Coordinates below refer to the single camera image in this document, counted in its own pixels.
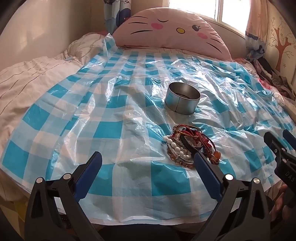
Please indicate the blue whale print curtain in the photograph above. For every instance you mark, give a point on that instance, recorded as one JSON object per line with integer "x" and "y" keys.
{"x": 115, "y": 16}

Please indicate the blue checked plastic sheet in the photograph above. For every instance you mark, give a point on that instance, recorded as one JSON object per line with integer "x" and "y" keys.
{"x": 115, "y": 115}

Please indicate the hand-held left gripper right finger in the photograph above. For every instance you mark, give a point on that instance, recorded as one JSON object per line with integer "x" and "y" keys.
{"x": 205, "y": 171}

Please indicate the pink cat face pillow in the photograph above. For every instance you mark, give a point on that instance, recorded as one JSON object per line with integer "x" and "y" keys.
{"x": 173, "y": 39}

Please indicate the round metal tin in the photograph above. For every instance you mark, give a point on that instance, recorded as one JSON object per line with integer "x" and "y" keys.
{"x": 182, "y": 104}

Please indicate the pile of dark clothes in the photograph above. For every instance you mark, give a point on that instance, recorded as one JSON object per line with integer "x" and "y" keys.
{"x": 277, "y": 76}

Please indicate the person's right hand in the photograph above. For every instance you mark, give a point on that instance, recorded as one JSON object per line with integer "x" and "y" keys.
{"x": 278, "y": 204}

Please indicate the tree print panel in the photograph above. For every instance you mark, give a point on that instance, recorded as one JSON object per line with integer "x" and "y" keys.
{"x": 282, "y": 41}

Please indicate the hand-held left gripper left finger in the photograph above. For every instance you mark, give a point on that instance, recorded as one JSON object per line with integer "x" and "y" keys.
{"x": 92, "y": 162}

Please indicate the window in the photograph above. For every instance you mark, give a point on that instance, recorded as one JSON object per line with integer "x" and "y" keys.
{"x": 226, "y": 11}

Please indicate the pink and blue curtain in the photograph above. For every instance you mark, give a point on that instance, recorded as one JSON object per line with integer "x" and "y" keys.
{"x": 254, "y": 27}

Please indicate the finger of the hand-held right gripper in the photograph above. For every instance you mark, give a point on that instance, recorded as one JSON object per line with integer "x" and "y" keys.
{"x": 290, "y": 140}
{"x": 271, "y": 142}

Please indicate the white striped duvet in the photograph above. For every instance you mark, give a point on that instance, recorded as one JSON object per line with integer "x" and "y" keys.
{"x": 34, "y": 76}

